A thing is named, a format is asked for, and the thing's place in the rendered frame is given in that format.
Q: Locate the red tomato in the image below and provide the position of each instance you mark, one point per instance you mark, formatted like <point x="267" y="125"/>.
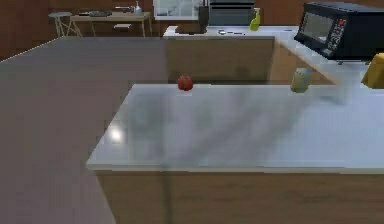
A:
<point x="185" y="83"/>

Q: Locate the black coffee machine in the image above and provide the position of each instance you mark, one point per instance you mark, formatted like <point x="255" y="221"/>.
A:
<point x="203" y="18"/>

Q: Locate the yellow box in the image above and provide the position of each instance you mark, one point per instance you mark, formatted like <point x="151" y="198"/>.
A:
<point x="376" y="71"/>

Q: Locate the light wooden table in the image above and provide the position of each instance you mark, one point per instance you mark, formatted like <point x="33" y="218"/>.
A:
<point x="111" y="18"/>

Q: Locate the wooden kitchen counter white top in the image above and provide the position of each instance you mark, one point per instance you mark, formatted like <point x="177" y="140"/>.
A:
<point x="253" y="140"/>

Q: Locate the dark flat pan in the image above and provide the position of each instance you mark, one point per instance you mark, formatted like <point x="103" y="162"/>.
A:
<point x="100" y="13"/>

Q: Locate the green spray bottle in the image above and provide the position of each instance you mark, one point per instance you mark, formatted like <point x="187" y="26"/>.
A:
<point x="255" y="22"/>

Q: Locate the grey round stool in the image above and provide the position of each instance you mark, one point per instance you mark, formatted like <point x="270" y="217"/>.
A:
<point x="60" y="21"/>

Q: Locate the grey kettle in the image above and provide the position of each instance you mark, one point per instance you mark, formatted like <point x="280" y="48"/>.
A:
<point x="137" y="9"/>

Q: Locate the black microwave oven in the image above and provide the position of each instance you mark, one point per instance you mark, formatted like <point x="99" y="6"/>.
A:
<point x="343" y="30"/>

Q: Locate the black stove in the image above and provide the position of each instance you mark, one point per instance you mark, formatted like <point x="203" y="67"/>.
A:
<point x="231" y="12"/>

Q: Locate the white framed window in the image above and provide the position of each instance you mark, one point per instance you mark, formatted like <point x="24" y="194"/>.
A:
<point x="176" y="8"/>

